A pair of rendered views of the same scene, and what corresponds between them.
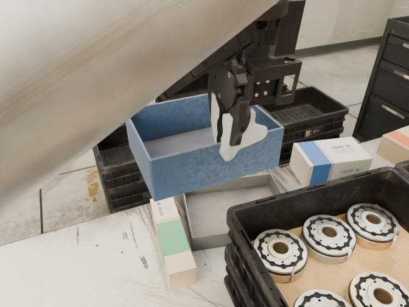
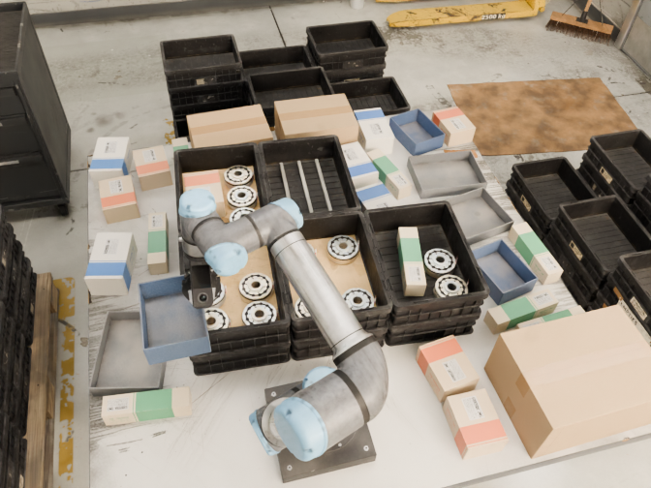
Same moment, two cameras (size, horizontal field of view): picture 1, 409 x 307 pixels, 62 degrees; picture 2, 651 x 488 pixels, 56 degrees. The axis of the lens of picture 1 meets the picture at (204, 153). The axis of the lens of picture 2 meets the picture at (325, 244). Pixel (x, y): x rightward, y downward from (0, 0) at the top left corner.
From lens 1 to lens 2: 1.26 m
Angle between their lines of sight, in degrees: 60
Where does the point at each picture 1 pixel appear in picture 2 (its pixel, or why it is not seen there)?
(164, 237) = (153, 406)
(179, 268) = (186, 398)
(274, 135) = not seen: hidden behind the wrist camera
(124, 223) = (108, 451)
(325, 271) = (228, 305)
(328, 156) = (116, 260)
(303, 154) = (104, 277)
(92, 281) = (164, 474)
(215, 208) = (121, 369)
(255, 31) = not seen: hidden behind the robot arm
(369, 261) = (228, 281)
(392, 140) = (112, 207)
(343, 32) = not seen: outside the picture
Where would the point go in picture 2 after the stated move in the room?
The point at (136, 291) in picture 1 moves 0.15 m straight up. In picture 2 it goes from (184, 440) to (176, 416)
